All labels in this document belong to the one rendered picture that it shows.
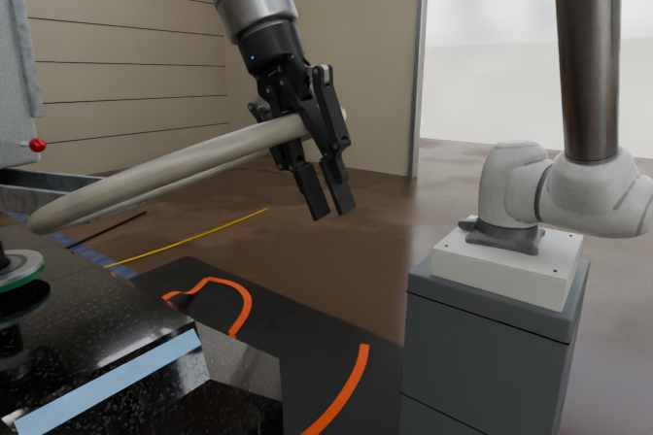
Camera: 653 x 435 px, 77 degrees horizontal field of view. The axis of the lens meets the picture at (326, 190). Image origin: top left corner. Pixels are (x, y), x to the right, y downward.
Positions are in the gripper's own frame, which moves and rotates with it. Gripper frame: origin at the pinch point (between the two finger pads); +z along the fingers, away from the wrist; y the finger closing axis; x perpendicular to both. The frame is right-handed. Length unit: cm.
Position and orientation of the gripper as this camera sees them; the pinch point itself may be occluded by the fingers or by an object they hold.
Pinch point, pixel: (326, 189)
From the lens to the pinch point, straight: 52.2
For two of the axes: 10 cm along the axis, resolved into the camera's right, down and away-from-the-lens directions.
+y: -7.3, 2.0, 6.5
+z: 3.5, 9.3, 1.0
